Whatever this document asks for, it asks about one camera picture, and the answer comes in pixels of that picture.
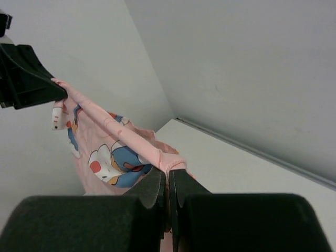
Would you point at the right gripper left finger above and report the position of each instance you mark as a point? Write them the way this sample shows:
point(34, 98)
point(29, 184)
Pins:
point(133, 221)

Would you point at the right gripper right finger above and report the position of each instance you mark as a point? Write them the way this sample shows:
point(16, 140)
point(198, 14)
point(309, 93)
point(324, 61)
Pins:
point(203, 221)

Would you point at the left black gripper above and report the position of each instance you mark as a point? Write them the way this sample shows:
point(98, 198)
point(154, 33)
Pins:
point(24, 80)

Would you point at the pink cartoon print pillowcase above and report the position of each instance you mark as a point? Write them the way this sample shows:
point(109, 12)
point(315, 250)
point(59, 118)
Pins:
point(111, 155)

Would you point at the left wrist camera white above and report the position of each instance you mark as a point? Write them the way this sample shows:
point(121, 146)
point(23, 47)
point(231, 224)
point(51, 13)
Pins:
point(5, 24)

